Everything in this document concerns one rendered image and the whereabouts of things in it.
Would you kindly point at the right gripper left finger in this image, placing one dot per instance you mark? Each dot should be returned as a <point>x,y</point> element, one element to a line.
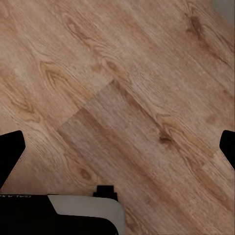
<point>12,146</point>

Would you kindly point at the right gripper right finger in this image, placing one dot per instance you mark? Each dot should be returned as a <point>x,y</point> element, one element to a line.
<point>227,146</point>

